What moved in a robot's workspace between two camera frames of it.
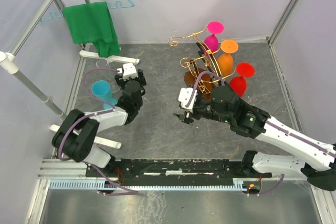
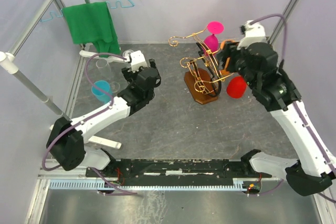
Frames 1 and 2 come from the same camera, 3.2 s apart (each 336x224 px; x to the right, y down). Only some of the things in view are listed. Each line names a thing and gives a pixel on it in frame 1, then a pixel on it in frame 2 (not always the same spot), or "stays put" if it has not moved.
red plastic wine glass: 239,83 stays put
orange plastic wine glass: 225,61 stays put
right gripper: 188,115 to 234,53
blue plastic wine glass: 102,89 stays put
